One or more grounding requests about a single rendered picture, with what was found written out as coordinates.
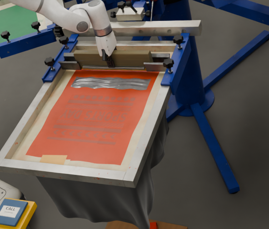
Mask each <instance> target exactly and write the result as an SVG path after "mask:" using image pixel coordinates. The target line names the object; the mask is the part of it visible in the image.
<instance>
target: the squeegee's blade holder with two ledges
mask: <svg viewBox="0 0 269 229"><path fill-rule="evenodd" d="M82 68H83V69H115V70H145V66H115V68H109V67H108V66H107V65H83V66H82Z"/></svg>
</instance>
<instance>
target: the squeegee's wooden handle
mask: <svg viewBox="0 0 269 229"><path fill-rule="evenodd" d="M74 57H75V60H76V61H77V62H79V64H80V66H81V67H82V66H83V65H107V62H106V61H103V60H102V56H100V55H99V51H98V50H75V52H74ZM111 57H112V60H113V61H114V64H115V66H145V65H144V62H151V63H153V58H152V54H151V51H150V50H114V51H113V52H112V54H111Z"/></svg>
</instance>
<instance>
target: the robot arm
mask: <svg viewBox="0 0 269 229"><path fill-rule="evenodd" d="M8 1H9V2H10V3H12V4H14V5H17V6H20V7H23V8H26V9H28V10H31V11H34V12H36V13H39V14H41V15H43V16H45V17H46V18H47V19H49V20H51V21H52V22H54V23H55V24H57V25H58V26H60V27H62V28H64V29H67V30H70V31H73V32H75V33H84V32H86V31H87V30H88V29H89V28H90V23H91V24H92V27H93V30H94V33H95V35H96V37H95V38H96V44H97V48H98V51H99V55H100V56H102V60H103V61H106V62H107V65H108V67H109V68H115V64H114V61H113V60H112V57H111V54H112V52H113V51H114V50H117V49H116V44H117V41H116V38H115V35H114V32H113V30H112V27H111V24H110V20H109V18H108V14H107V11H106V8H105V5H104V3H103V1H101V0H93V1H91V2H89V3H84V4H77V5H74V6H72V7H70V9H69V10H67V9H66V8H64V7H63V6H62V5H61V4H60V3H59V2H58V1H57V0H8ZM107 56H109V58H107Z"/></svg>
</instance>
